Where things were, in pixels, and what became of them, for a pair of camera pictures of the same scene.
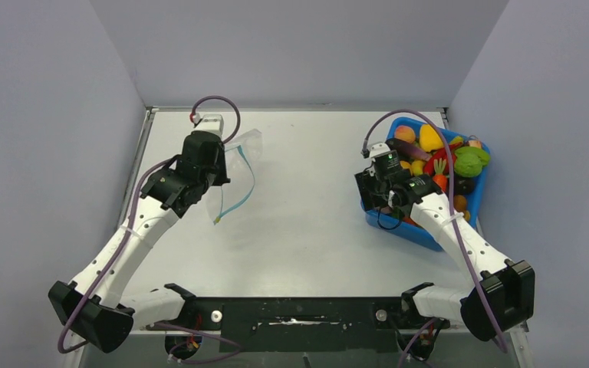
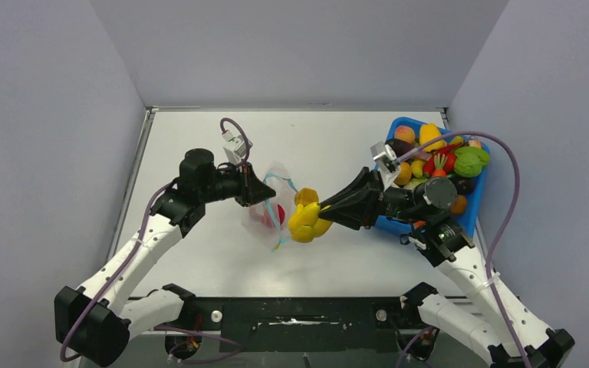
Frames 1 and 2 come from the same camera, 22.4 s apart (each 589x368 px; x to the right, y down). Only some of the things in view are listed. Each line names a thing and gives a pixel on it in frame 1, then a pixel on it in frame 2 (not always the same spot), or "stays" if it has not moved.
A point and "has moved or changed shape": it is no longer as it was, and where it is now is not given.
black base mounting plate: (301, 324) stays
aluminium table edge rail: (149, 111) stays
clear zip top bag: (242, 155) has moved or changed shape
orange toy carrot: (440, 178) stays
